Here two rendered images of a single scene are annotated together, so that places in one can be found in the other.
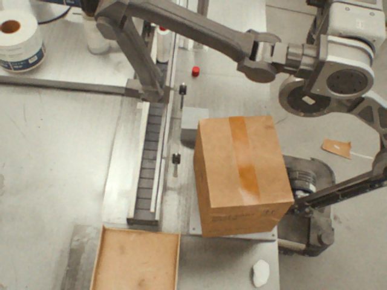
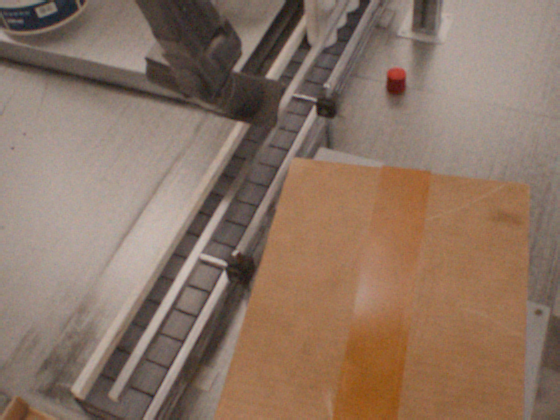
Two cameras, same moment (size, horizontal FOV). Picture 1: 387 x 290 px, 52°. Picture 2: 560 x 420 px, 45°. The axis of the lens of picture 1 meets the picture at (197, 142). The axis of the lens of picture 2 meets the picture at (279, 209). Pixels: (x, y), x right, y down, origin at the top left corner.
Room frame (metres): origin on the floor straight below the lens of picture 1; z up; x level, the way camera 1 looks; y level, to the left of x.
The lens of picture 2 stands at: (0.32, -0.25, 1.65)
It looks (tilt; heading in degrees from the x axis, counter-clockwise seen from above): 52 degrees down; 35
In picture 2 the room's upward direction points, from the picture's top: 10 degrees counter-clockwise
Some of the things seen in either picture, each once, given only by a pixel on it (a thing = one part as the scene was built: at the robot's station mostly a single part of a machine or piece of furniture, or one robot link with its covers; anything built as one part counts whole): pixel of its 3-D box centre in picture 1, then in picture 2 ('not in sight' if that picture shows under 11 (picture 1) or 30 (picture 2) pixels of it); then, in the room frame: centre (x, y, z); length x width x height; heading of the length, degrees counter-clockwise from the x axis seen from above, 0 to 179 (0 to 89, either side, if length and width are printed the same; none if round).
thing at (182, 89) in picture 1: (176, 96); (315, 122); (0.95, 0.10, 0.91); 0.07 x 0.03 x 0.16; 94
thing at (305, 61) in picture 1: (301, 61); not in sight; (0.70, -0.22, 1.45); 0.09 x 0.08 x 0.12; 176
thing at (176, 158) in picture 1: (170, 164); (229, 282); (0.65, 0.08, 0.91); 0.07 x 0.03 x 0.16; 94
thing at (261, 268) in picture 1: (260, 272); not in sight; (0.34, -0.27, 0.85); 0.08 x 0.07 x 0.04; 144
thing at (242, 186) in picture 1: (236, 177); (382, 360); (0.60, -0.15, 0.99); 0.30 x 0.24 x 0.27; 14
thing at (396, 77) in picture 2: (195, 71); (396, 80); (1.15, 0.05, 0.85); 0.03 x 0.03 x 0.03
